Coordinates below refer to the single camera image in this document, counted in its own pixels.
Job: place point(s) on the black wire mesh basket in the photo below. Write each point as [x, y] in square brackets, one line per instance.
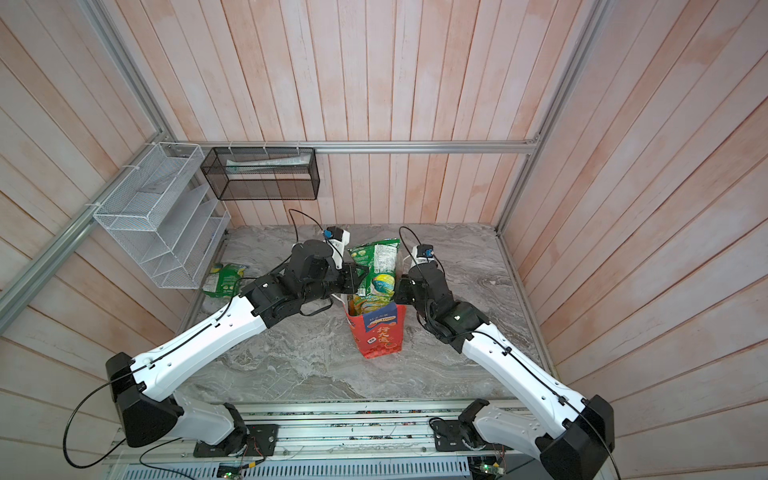
[262, 173]

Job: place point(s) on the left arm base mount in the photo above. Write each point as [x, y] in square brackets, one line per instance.
[258, 439]

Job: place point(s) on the white wire mesh shelf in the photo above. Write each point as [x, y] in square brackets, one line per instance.
[167, 225]

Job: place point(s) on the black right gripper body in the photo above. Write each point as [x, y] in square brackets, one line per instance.
[406, 295]

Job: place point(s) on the aluminium frame rail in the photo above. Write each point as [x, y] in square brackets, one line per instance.
[28, 284]

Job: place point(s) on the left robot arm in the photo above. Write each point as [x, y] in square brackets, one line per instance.
[145, 387]

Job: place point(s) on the red paper bag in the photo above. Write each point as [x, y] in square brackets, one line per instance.
[377, 332]

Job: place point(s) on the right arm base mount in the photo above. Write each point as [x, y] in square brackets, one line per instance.
[460, 434]

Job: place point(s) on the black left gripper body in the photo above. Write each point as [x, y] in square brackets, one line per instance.
[335, 280]

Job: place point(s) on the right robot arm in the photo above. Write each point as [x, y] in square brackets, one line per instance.
[570, 435]

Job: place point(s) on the green candy bag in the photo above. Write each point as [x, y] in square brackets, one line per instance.
[222, 280]
[378, 287]

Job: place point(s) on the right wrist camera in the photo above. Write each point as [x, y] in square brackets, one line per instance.
[423, 254]

